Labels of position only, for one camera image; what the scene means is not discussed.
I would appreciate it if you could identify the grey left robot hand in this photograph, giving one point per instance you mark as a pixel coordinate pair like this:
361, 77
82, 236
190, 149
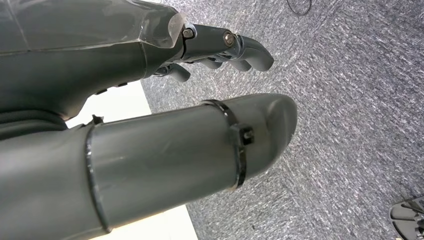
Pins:
149, 155

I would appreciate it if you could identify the black metal floor base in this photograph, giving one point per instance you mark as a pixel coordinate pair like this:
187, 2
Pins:
402, 212

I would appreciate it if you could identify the white panel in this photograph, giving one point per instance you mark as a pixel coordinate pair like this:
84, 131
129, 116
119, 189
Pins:
116, 102

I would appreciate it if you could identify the black zip tie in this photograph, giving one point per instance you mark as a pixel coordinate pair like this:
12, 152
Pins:
91, 185
242, 159

